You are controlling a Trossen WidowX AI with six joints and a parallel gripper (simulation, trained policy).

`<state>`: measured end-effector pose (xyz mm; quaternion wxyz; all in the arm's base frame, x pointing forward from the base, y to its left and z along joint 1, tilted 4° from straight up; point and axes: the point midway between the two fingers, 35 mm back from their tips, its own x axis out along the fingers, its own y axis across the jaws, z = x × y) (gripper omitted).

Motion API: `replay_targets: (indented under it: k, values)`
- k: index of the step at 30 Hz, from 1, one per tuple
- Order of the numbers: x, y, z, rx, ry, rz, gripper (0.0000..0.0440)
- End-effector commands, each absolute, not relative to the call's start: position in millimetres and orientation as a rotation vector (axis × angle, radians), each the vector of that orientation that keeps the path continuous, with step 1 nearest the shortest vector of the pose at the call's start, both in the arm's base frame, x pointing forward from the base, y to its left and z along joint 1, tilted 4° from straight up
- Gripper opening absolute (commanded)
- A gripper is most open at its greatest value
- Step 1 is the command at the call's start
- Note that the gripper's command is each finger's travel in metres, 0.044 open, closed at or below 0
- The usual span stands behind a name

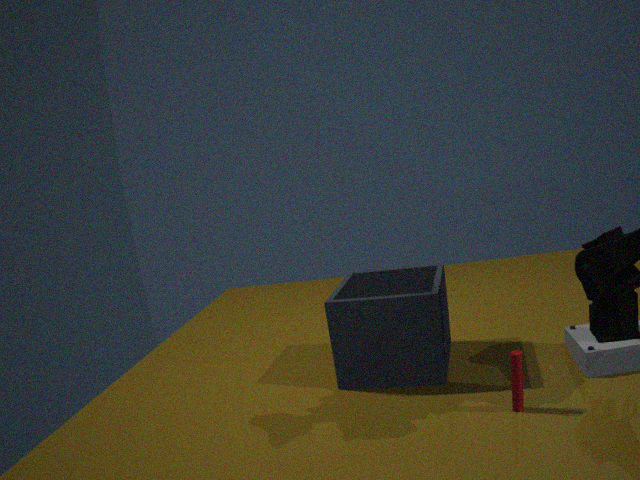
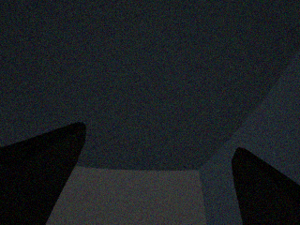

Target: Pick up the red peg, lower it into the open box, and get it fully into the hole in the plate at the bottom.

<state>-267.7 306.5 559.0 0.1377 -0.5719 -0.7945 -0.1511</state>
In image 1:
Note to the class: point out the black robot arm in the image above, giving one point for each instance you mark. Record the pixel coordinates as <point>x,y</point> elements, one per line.
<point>609,277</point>

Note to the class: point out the red peg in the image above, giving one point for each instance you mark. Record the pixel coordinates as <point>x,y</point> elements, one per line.
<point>517,381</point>

